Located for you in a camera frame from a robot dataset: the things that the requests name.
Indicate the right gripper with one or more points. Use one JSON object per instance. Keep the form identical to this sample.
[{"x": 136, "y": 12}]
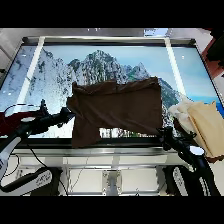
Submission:
[{"x": 165, "y": 137}]

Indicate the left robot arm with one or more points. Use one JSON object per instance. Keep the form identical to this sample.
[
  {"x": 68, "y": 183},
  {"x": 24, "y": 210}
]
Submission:
[{"x": 23, "y": 128}]

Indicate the dark brown garment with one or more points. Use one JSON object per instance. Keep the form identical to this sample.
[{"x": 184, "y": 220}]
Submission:
[{"x": 216, "y": 159}]

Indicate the silver frame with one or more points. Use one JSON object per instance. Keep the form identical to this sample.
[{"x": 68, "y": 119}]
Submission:
[{"x": 111, "y": 181}]

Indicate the beige garment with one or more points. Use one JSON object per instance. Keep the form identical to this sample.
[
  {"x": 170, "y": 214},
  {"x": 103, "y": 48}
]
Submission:
[{"x": 206, "y": 126}]

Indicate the dark red garment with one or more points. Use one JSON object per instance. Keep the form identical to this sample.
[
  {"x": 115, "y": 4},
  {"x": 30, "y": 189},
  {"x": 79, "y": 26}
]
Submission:
[{"x": 9, "y": 124}]

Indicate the brown T-shirt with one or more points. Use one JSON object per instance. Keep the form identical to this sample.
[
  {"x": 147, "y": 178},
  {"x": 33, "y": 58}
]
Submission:
[{"x": 116, "y": 110}]

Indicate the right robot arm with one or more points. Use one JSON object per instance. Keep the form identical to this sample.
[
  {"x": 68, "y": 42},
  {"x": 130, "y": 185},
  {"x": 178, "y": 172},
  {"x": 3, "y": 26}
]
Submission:
[{"x": 196, "y": 160}]

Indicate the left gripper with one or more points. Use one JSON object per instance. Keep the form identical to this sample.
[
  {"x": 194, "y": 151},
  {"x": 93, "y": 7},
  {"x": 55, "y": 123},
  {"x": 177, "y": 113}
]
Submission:
[{"x": 65, "y": 116}]

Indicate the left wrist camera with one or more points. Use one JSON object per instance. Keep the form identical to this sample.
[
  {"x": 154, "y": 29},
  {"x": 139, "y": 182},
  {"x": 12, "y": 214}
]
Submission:
[{"x": 43, "y": 106}]

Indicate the white garment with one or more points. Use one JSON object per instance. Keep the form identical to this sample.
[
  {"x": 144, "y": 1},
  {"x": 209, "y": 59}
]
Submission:
[{"x": 178, "y": 111}]

